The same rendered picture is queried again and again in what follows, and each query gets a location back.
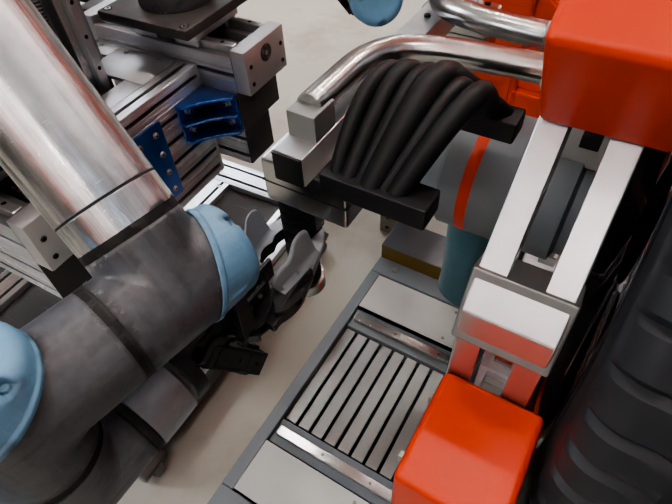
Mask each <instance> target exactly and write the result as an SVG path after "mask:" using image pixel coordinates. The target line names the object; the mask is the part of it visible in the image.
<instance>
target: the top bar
mask: <svg viewBox="0 0 672 504"><path fill-rule="evenodd" d="M454 26H455V25H454V24H451V23H449V22H447V21H445V20H443V19H442V18H440V17H439V16H437V15H436V14H435V13H434V12H433V10H432V9H431V8H430V6H429V4H428V3H427V4H426V5H425V6H424V7H422V8H421V9H420V10H419V11H418V12H417V13H416V14H415V15H414V16H413V17H412V18H411V19H410V20H409V21H408V22H407V23H406V24H405V25H403V26H402V27H401V28H400V29H399V30H398V31H397V32H396V33H395V34H394V35H398V34H431V35H443V36H446V35H447V34H448V33H449V32H450V30H451V29H452V28H453V27H454ZM362 81H363V79H362V80H361V81H360V82H359V83H358V84H357V85H355V86H354V87H353V88H352V89H351V90H350V91H349V92H348V93H347V94H346V95H345V96H344V97H343V98H342V99H341V100H340V101H339V102H338V103H337V104H336V105H335V120H336V124H335V126H334V127H333V128H332V129H331V130H330V131H329V132H328V133H327V134H326V135H325V136H324V137H323V138H322V139H321V140H320V141H319V142H318V143H312V142H309V141H306V140H303V139H301V138H298V137H295V136H292V135H290V134H288V135H287V136H286V137H285V138H284V139H283V140H282V141H281V142H280V143H279V144H278V145H277V146H276V147H274V148H273V151H272V152H271V154H272V159H273V165H274V171H275V177H276V178H277V179H279V180H282V181H285V182H287V183H290V184H293V185H295V186H298V187H300V188H304V187H306V186H307V185H308V184H309V183H310V182H311V180H312V179H313V178H314V177H315V176H316V175H317V174H318V173H319V172H320V171H321V170H322V169H323V168H324V166H325V165H326V164H327V163H328V162H329V161H330V160H331V159H332V156H333V152H334V148H335V145H336V141H337V138H338V135H339V132H340V129H341V125H342V123H343V120H344V117H345V114H346V112H347V109H348V107H349V105H350V102H351V100H352V98H353V96H354V94H355V92H356V90H357V89H358V87H359V85H360V84H361V82H362Z"/></svg>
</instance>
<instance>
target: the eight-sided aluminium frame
mask: <svg viewBox="0 0 672 504"><path fill-rule="evenodd" d="M572 128H573V127H570V126H566V125H562V124H559V123H555V122H551V121H547V120H544V119H543V118H541V116H540V115H539V118H538V120H537V123H536V125H535V128H534V130H533V133H532V135H531V138H530V140H529V143H528V145H527V148H526V150H525V153H524V155H523V158H522V160H521V163H520V165H519V168H518V170H517V173H516V175H515V178H514V180H513V183H512V185H511V188H510V190H509V193H508V195H507V198H506V200H505V203H504V205H503V208H502V210H501V213H500V215H499V218H498V220H497V222H496V225H495V227H494V230H493V232H492V235H491V237H490V240H489V242H488V245H487V247H486V250H485V252H484V253H483V254H482V256H481V257H480V258H479V260H478V261H477V262H476V264H475V265H474V267H473V269H472V272H471V275H470V277H469V280H468V283H467V286H466V289H465V292H464V295H463V298H462V301H461V304H460V307H459V310H458V313H457V316H456V319H455V322H454V325H453V328H452V331H451V334H452V335H453V336H455V339H454V343H453V348H452V352H451V356H450V360H449V364H448V368H447V372H446V373H452V374H454V375H456V376H458V377H460V378H462V379H465V380H467V381H469V382H471V383H473V384H475V385H477V386H479V387H481V388H483V389H485V390H487V391H490V392H492V393H494V394H496V395H498V396H500V397H502V398H504V399H506V400H508V401H510V402H513V403H515V404H517V405H519V406H521V407H523V408H525V407H526V405H527V404H528V402H529V400H530V398H531V396H532V394H533V392H534V391H535V389H536V387H537V385H538V383H539V381H540V379H541V378H542V376H544V377H548V376H549V374H550V372H551V370H552V368H553V366H554V364H555V362H556V360H557V358H558V355H559V353H560V351H561V349H562V347H563V345H564V343H565V341H566V339H567V337H568V335H569V333H570V330H571V328H572V326H573V324H574V322H575V320H576V318H577V316H578V314H579V312H580V310H581V306H582V302H583V298H584V294H585V290H586V285H585V284H586V281H587V279H588V277H589V274H590V272H591V270H592V268H593V265H594V263H595V261H596V258H597V256H598V254H599V251H600V249H601V247H602V245H603V242H604V240H605V238H606V235H607V233H608V231H609V229H610V226H611V224H612V222H613V219H614V217H615V215H616V213H617V210H618V208H619V206H620V203H621V201H622V199H623V196H624V194H625V192H626V190H627V187H628V185H629V183H630V180H631V178H632V176H633V174H634V171H635V169H636V167H637V164H638V162H639V160H640V158H641V155H642V153H643V151H644V148H645V146H641V145H638V144H634V143H630V142H626V141H623V140H619V139H615V138H611V139H610V141H609V143H608V146H607V148H606V150H605V153H604V155H603V157H602V160H601V162H600V165H599V167H598V169H597V172H596V174H595V176H594V179H593V181H592V183H591V186H590V188H589V190H588V193H587V195H586V197H585V200H584V202H583V204H582V207H581V209H580V212H579V214H578V216H577V219H576V221H575V223H574V226H573V228H572V230H571V233H570V235H569V237H568V240H567V242H566V244H565V247H564V249H563V252H562V254H561V256H560V255H558V257H557V259H556V260H554V259H551V258H547V259H546V260H544V259H541V258H539V257H536V256H533V255H530V254H528V253H525V254H524V256H523V259H522V261H521V260H518V258H519V256H520V254H521V251H522V249H523V246H524V244H525V241H526V239H527V237H528V234H529V232H530V229H531V227H532V224H533V222H534V220H535V217H536V215H537V212H538V210H539V208H540V205H541V203H542V200H543V198H544V195H545V193H546V191H547V188H548V186H549V183H550V181H551V178H552V176H553V174H554V171H555V169H556V166H557V164H558V161H559V159H560V157H561V154H562V152H563V149H564V147H565V145H566V142H567V140H568V137H569V135H570V132H571V130H572ZM496 355H497V356H499V357H501V358H504V359H506V360H508V361H510V362H513V363H512V366H510V365H508V364H506V363H503V362H501V361H499V360H497V359H495V357H496Z"/></svg>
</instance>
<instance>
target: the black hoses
mask: <svg viewBox="0 0 672 504"><path fill-rule="evenodd" d="M525 114H526V110H525V109H523V108H519V107H515V106H511V105H509V104H508V103H507V102H506V101H505V100H504V99H503V98H501V97H500V96H499V93H498V91H497V89H496V88H495V87H494V85H493V84H492V82H490V81H487V80H483V79H480V78H479V77H477V76H476V75H475V74H474V73H473V72H471V71H470V70H469V69H468V68H466V67H465V66H463V65H462V64H461V63H459V62H457V61H455V60H446V59H445V60H440V61H438V62H436V63H435V62H427V61H426V62H423V63H421V62H420V61H418V60H415V59H409V58H407V59H403V60H401V61H400V60H394V59H388V60H385V61H382V62H381V63H379V64H378V65H377V66H375V67H374V68H373V69H372V70H371V71H370V72H369V73H368V74H367V75H366V77H365V78H364V79H363V81H362V82H361V84H360V85H359V87H358V89H357V90H356V92H355V94H354V96H353V98H352V100H351V102H350V105H349V107H348V109H347V112H346V114H345V117H344V120H343V123H342V125H341V129H340V132H339V135H338V138H337V141H336V145H335V148H334V152H333V156H332V160H331V162H330V163H329V164H328V165H327V166H326V167H325V168H324V169H323V170H322V171H321V172H320V174H319V180H320V191H321V192H322V193H324V194H326V195H329V196H332V197H334V198H337V199H340V200H342V201H345V202H347V203H350V204H353V205H355V206H358V207H361V208H363V209H366V210H369V211H371V212H374V213H377V214H379V215H382V216H384V217H387V218H390V219H392V220H395V221H398V222H400V223H403V224H406V225H408V226H411V227H414V228H416V229H419V230H424V229H425V228H426V226H427V225H428V223H429V222H430V220H431V219H432V217H433V216H434V214H435V213H436V211H437V210H438V206H439V199H440V190H439V189H436V188H433V187H430V186H427V185H424V184H421V183H420V182H421V180H422V179H423V177H424V176H425V175H426V173H427V172H428V171H429V169H430V168H431V167H432V165H433V164H434V163H435V161H436V160H437V159H438V157H439V156H440V155H441V153H442V152H443V151H444V149H445V148H446V147H447V146H448V144H449V143H450V142H451V141H452V139H453V138H454V137H455V136H456V135H457V133H458V132H459V131H460V130H463V131H466V132H470V133H473V134H476V135H480V136H483V137H487V138H490V139H494V140H497V141H501V142H504V143H507V144H512V143H513V141H514V140H515V138H516V136H517V135H518V133H519V132H520V130H521V128H522V125H523V121H524V118H525ZM604 137H605V136H604V135H600V134H596V133H593V132H589V131H584V134H583V136H582V138H581V141H580V144H579V147H580V148H584V149H587V150H591V151H594V152H598V151H599V149H600V146H601V144H602V142H603V139H604Z"/></svg>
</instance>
